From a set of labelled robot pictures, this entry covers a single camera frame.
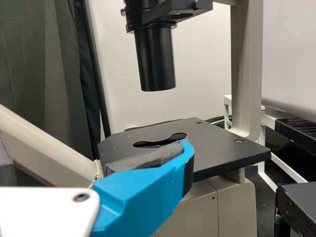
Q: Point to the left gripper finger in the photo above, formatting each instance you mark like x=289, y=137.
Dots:
x=143, y=192

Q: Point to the cream microscope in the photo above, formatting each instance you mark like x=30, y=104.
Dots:
x=158, y=49

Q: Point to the black platform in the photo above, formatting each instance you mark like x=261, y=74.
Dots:
x=298, y=209
x=296, y=133

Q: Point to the white metal frame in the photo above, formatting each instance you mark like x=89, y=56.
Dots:
x=269, y=119

